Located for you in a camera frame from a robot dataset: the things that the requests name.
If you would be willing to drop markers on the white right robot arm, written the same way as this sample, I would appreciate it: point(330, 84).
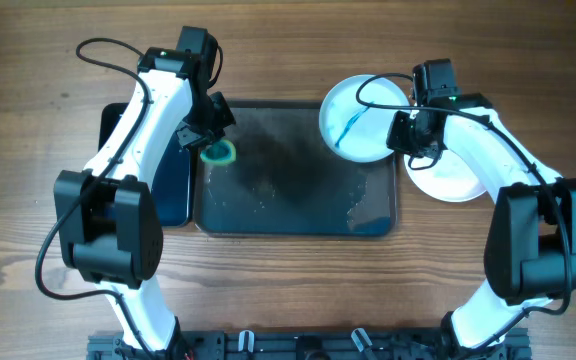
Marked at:
point(530, 253)

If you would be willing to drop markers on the dark grey serving tray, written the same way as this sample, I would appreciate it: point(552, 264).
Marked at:
point(285, 181)

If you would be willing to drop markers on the green yellow sponge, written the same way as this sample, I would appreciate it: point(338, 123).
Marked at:
point(220, 153)

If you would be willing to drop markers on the white plate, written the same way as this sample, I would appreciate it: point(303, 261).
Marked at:
point(449, 180)

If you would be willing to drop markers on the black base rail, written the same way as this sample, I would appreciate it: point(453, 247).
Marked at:
point(407, 343)

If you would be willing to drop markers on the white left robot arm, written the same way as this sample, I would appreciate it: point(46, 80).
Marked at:
point(107, 222)

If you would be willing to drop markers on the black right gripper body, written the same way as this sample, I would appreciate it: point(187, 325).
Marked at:
point(405, 135)

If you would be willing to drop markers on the black water tray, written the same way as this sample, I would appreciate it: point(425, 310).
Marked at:
point(173, 185)

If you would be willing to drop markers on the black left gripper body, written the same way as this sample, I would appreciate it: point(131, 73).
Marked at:
point(207, 121)

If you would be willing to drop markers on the white plate stained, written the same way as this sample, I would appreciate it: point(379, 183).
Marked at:
point(357, 132)

